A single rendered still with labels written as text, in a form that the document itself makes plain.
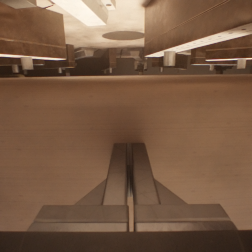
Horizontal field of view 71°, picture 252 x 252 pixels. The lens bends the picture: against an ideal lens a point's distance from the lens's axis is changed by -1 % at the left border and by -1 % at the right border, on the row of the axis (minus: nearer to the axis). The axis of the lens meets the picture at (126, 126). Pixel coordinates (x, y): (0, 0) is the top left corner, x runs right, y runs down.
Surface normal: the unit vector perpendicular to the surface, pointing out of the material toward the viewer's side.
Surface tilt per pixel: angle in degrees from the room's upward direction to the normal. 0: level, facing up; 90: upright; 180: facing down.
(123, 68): 90
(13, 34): 90
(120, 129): 90
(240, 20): 90
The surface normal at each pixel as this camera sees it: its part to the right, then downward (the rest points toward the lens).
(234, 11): -0.98, 0.07
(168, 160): 0.02, 0.27
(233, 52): -0.54, 0.24
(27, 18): 0.85, 0.14
